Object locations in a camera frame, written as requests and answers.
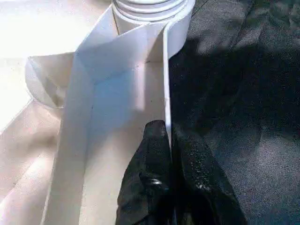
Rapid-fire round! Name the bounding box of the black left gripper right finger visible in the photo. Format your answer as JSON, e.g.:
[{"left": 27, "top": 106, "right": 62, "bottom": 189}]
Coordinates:
[{"left": 172, "top": 127, "right": 247, "bottom": 225}]

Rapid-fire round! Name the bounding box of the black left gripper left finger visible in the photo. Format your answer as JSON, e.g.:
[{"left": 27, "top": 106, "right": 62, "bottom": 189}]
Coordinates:
[{"left": 116, "top": 119, "right": 173, "bottom": 225}]

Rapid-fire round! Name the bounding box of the white plastic table top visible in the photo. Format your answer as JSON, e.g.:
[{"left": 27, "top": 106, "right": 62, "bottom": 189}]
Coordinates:
[{"left": 0, "top": 0, "right": 195, "bottom": 225}]

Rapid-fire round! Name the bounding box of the white plastic table leg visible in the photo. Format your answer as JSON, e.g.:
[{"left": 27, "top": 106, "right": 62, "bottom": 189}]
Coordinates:
[{"left": 111, "top": 0, "right": 195, "bottom": 23}]

